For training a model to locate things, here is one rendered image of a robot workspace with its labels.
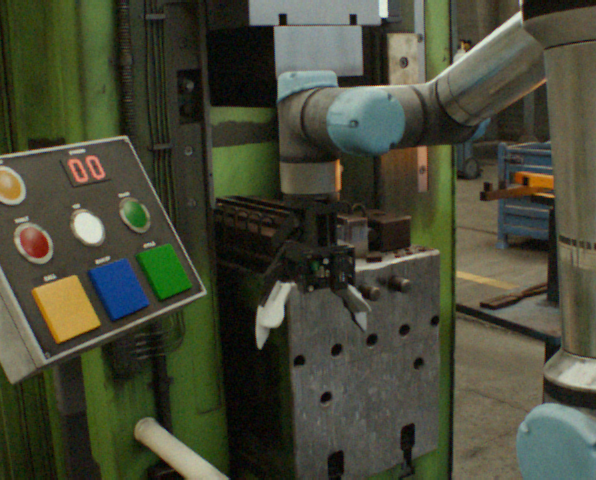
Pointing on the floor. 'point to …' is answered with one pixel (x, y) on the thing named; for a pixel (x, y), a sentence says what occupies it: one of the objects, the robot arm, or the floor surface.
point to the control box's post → (74, 419)
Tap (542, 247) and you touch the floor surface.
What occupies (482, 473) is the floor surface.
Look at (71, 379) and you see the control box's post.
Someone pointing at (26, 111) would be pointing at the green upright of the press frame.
